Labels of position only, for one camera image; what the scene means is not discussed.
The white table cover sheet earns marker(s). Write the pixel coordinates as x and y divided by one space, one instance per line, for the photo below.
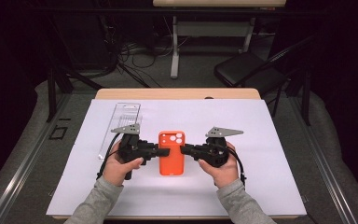
261 161

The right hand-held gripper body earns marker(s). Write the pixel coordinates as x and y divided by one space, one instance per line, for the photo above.
213 152

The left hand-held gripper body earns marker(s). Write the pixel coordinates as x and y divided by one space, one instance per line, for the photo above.
133 149

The person's right hand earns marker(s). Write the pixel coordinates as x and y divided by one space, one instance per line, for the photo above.
225 175

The black folding chair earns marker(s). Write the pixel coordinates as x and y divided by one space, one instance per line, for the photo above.
245 70

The person's left hand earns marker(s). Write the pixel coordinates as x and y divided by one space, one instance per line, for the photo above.
115 169

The black horizontal bar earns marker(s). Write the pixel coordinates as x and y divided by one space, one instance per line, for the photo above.
105 11

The clear plastic rack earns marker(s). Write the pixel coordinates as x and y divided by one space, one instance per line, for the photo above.
126 113

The black metal stand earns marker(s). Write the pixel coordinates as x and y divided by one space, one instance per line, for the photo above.
52 93
306 93

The orange phone case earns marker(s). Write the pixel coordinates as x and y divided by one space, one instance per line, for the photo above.
171 165

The white-legged desk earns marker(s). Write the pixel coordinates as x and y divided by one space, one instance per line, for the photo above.
211 28

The aluminium floor rail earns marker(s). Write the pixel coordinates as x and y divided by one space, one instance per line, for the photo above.
323 161
28 158

